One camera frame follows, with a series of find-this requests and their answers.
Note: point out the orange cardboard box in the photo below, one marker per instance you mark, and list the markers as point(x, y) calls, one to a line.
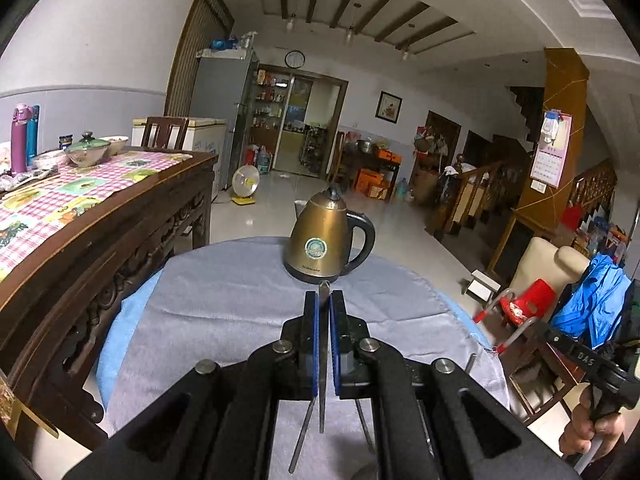
point(370, 182)

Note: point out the pink checkered table cover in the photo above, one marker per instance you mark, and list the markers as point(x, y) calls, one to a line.
point(65, 200)

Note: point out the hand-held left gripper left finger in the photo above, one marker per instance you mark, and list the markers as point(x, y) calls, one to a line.
point(311, 345)

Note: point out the purple thermos bottle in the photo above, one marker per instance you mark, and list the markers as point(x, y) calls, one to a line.
point(20, 140)

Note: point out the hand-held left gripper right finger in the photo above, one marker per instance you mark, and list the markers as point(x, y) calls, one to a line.
point(337, 345)

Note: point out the beige armchair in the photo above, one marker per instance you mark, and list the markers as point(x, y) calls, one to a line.
point(535, 260)

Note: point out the framed picture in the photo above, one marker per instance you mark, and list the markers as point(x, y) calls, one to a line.
point(389, 107)

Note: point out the round wall clock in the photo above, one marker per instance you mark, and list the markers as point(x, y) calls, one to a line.
point(295, 59)

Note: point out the person's right hand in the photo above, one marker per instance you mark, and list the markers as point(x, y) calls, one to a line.
point(592, 437)

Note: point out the white chest freezer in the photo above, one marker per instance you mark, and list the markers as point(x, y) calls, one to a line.
point(205, 140)

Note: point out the metal basin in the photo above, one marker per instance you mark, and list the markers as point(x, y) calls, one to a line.
point(366, 146)

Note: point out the blue jacket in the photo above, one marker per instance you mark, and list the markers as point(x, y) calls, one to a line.
point(595, 300)

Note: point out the wooden chair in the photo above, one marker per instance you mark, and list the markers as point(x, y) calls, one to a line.
point(165, 132)

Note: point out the round fan heater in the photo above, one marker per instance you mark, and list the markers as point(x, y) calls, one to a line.
point(246, 182)

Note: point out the gold electric kettle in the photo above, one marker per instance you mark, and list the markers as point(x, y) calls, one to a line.
point(320, 240)

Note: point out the red plastic chair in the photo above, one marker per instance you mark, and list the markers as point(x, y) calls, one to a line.
point(530, 302)

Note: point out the blue water bottle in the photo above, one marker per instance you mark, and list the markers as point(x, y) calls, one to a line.
point(263, 161)

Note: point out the dark wooden dining table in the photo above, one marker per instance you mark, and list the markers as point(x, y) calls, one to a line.
point(370, 157)

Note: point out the white bowl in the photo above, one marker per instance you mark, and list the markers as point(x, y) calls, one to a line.
point(116, 145)

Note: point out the wooden stair railing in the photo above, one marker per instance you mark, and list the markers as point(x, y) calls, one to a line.
point(475, 190)

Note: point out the gold patterned mat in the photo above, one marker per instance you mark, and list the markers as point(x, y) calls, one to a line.
point(25, 410)

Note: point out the bunch of grey chopsticks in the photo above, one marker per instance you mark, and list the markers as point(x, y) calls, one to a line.
point(300, 435)

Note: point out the grey refrigerator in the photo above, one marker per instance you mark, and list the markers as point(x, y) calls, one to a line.
point(220, 105)

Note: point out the shelf with bottles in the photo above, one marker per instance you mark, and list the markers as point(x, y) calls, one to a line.
point(270, 110)

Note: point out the blue thermos bottle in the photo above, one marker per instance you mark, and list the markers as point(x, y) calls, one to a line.
point(34, 135)

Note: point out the small white stool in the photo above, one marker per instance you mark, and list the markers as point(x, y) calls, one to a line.
point(481, 285)

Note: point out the wooden side table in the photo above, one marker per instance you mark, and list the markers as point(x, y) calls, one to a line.
point(545, 380)

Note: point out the pile of snack bags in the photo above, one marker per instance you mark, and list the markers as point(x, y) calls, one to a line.
point(20, 180)

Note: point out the pink wall calendar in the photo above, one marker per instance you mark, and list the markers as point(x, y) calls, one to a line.
point(550, 160)

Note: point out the green lidded bowl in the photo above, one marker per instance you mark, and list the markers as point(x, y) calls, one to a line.
point(87, 152)

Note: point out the brown curtain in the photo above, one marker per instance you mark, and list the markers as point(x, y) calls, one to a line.
point(200, 45)

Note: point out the carved wooden sideboard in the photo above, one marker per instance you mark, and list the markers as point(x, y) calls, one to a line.
point(100, 270)

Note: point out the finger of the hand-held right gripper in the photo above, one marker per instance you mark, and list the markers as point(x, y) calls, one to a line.
point(545, 332)

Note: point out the grey tablecloth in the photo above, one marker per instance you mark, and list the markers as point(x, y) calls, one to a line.
point(215, 310)

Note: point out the clear water jug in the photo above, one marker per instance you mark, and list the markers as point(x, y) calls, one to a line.
point(401, 189)

